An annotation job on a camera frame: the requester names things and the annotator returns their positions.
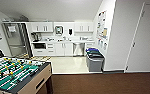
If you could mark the white room door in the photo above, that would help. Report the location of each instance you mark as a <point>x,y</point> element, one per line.
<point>144,40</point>

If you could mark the white drawer unit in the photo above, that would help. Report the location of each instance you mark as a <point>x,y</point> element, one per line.
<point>50,48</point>
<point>89,45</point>

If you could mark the stainless steel dishwasher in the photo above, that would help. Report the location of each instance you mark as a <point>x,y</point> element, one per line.
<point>78,49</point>

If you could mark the stainless steel refrigerator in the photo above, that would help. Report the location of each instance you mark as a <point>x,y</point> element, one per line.
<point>16,40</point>

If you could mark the black coffee machine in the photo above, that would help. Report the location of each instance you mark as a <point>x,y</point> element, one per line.
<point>35,36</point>

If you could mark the chrome sink faucet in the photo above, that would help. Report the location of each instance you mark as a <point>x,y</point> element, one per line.
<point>64,38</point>

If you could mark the black built-in microwave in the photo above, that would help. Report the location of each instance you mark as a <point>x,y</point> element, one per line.
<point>39,46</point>

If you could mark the grey trash bin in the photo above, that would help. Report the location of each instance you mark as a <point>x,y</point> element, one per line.
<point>96,63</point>

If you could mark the green foosball gaming table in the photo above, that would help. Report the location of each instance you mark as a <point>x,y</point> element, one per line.
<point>11,71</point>

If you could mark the large colourful wall poster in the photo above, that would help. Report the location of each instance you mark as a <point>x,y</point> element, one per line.
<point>102,25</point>

